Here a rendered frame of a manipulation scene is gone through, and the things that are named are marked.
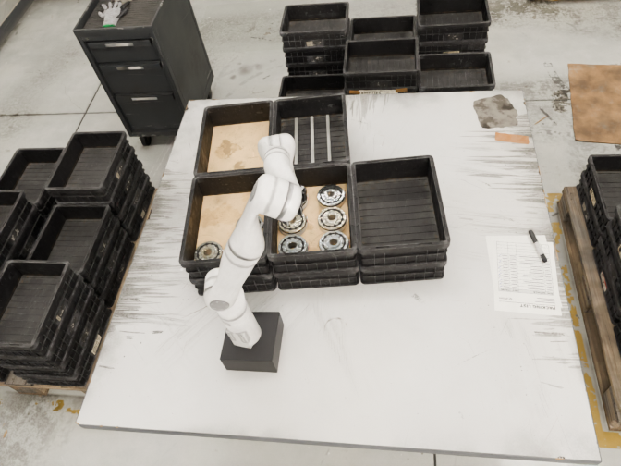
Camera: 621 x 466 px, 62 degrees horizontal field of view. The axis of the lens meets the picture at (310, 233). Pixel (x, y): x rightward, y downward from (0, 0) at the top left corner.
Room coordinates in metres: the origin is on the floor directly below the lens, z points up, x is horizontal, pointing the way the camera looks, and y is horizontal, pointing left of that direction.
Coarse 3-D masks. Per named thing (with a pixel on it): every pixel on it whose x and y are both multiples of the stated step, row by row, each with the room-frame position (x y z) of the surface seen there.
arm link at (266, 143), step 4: (268, 136) 1.10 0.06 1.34; (272, 136) 1.09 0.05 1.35; (276, 136) 1.09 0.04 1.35; (260, 140) 1.09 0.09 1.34; (264, 140) 1.08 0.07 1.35; (268, 140) 1.08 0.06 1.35; (272, 140) 1.08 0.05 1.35; (276, 140) 1.07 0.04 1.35; (260, 144) 1.07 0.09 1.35; (264, 144) 1.05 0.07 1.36; (268, 144) 1.07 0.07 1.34; (272, 144) 1.06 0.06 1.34; (276, 144) 1.06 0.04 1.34; (260, 148) 1.06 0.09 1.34; (264, 148) 1.04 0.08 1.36; (268, 148) 1.03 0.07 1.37; (272, 148) 1.01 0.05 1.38; (280, 148) 1.01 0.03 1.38; (284, 148) 1.02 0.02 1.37; (260, 152) 1.06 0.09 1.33; (264, 152) 1.02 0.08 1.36
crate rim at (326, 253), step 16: (352, 192) 1.19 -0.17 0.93; (352, 208) 1.12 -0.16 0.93; (272, 224) 1.12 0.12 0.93; (352, 224) 1.05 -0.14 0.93; (352, 240) 0.99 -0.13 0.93; (272, 256) 0.99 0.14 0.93; (288, 256) 0.98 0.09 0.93; (304, 256) 0.97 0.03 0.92; (320, 256) 0.96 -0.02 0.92; (336, 256) 0.95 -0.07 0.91
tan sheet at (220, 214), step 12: (204, 204) 1.36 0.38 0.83; (216, 204) 1.35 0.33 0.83; (228, 204) 1.34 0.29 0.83; (240, 204) 1.33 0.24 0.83; (204, 216) 1.30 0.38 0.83; (216, 216) 1.29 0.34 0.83; (228, 216) 1.28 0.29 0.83; (240, 216) 1.27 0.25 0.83; (204, 228) 1.24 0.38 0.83; (216, 228) 1.23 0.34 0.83; (228, 228) 1.22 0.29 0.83; (204, 240) 1.19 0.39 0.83; (216, 240) 1.18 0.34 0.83
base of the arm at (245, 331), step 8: (248, 312) 0.79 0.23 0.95; (224, 320) 0.77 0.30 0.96; (240, 320) 0.77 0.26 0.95; (248, 320) 0.78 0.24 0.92; (232, 328) 0.76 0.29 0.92; (240, 328) 0.76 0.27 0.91; (248, 328) 0.77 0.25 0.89; (256, 328) 0.78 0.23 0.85; (232, 336) 0.77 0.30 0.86; (240, 336) 0.75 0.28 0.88; (248, 336) 0.76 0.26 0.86; (256, 336) 0.77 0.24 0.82; (240, 344) 0.76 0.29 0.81; (248, 344) 0.75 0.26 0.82
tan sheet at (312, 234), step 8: (344, 184) 1.32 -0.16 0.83; (312, 192) 1.31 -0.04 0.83; (312, 200) 1.28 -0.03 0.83; (312, 208) 1.24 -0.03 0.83; (320, 208) 1.23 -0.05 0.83; (344, 208) 1.21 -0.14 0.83; (312, 216) 1.20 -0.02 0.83; (312, 224) 1.16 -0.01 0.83; (280, 232) 1.16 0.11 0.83; (304, 232) 1.13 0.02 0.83; (312, 232) 1.13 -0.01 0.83; (320, 232) 1.12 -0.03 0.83; (344, 232) 1.10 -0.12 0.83; (280, 240) 1.12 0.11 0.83; (312, 240) 1.09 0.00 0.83; (312, 248) 1.06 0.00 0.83
